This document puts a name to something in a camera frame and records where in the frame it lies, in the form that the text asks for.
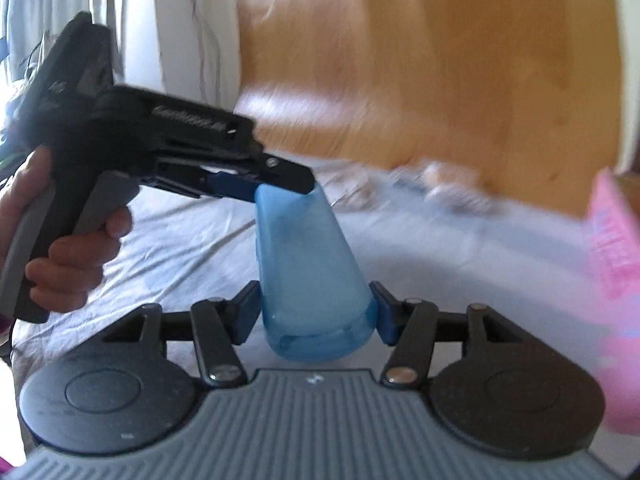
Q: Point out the striped blue bedsheet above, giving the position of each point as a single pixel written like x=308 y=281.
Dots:
x=475 y=270

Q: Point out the clear plastic bag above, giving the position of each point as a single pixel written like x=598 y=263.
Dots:
x=425 y=182

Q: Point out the light hanging curtain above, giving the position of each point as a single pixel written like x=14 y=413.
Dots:
x=175 y=20

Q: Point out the blue soft cup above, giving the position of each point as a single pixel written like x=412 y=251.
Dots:
x=305 y=270

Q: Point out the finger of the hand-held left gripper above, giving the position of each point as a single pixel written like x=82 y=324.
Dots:
x=232 y=187
x=287 y=175

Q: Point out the pink tin box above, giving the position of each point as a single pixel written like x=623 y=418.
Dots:
x=620 y=260

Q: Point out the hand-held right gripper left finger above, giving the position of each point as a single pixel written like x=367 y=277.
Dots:
x=247 y=310

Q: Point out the wood grain wall panel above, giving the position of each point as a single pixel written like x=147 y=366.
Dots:
x=425 y=60

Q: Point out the person's left hand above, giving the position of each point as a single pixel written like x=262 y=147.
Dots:
x=70 y=270

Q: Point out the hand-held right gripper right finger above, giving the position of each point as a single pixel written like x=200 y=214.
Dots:
x=382 y=317

